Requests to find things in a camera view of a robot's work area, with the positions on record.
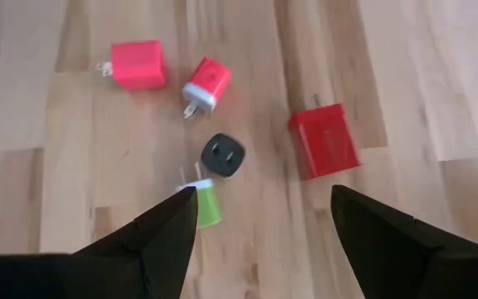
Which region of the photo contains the all pink charger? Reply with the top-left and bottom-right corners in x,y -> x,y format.
96,40 -> 168,91

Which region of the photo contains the pink charger with white face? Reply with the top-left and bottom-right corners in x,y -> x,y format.
182,56 -> 232,120

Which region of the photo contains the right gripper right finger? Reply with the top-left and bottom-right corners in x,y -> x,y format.
330,184 -> 478,299

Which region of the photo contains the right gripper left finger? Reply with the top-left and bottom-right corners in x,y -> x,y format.
0,186 -> 198,299

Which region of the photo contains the red square box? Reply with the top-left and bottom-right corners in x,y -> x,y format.
287,103 -> 362,181

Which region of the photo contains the green charger with white face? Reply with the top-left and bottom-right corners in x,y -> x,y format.
175,161 -> 224,230

